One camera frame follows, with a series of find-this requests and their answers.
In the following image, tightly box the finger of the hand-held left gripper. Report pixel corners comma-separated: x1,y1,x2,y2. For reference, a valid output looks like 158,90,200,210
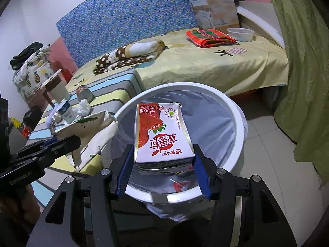
10,135,81,165
15,138,59,157

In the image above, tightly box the white trash bin with bag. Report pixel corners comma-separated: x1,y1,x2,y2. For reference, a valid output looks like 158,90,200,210
101,82,249,224

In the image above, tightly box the strawberry milk carton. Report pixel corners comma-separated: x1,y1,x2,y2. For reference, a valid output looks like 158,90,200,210
134,102,195,177

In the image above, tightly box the white bowl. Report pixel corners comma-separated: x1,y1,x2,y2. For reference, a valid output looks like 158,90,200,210
227,27,254,42

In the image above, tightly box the beige mug with brown lid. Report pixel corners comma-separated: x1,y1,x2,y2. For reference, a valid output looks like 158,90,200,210
41,69,72,107

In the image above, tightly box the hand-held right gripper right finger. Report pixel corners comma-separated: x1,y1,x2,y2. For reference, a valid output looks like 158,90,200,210
193,143,293,247

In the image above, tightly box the brown polka dot blanket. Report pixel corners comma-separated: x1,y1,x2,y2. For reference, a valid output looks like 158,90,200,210
93,40,165,75

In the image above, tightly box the white bottle with blue label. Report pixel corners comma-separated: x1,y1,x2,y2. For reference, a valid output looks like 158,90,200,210
57,99,78,124

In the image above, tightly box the red plaid cloth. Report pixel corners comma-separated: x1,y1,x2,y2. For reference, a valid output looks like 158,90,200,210
186,28,237,48

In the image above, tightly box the pink storage box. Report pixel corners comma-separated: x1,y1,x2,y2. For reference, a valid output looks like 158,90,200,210
26,87,52,108

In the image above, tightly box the black backpack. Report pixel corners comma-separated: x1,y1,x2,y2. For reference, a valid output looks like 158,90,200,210
23,105,44,132

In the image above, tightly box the person's left forearm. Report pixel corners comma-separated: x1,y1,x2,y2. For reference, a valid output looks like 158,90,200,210
0,183,42,237

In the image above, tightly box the small red white tin can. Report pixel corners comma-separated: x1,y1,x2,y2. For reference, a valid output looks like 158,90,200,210
76,85,95,102

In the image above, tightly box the white bed frame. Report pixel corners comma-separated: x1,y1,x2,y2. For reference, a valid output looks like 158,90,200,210
236,1,286,49

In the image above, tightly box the cream paper bag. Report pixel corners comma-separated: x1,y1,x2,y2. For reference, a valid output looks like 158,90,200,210
54,110,119,172

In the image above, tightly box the striped table cloth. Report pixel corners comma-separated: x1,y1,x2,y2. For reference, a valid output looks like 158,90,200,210
26,69,144,207

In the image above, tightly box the cardboard bedding box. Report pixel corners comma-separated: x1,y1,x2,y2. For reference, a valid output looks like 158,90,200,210
180,0,241,31

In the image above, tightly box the black bag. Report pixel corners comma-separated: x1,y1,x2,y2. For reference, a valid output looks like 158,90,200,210
10,42,44,70

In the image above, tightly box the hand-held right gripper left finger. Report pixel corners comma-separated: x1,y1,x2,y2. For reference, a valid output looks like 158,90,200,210
31,144,135,247

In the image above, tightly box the pineapple print quilt bundle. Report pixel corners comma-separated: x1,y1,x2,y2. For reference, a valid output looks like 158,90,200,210
13,45,56,101

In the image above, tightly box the blue floral headboard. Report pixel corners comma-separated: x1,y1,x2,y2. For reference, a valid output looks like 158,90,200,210
56,0,203,69

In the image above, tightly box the green curtain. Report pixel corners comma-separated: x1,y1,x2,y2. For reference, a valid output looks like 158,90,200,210
262,0,329,183

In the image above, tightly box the yellow bed sheet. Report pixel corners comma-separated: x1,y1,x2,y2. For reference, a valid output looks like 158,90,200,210
68,29,290,97

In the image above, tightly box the white tissue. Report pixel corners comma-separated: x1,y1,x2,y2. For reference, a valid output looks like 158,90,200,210
76,99,92,116

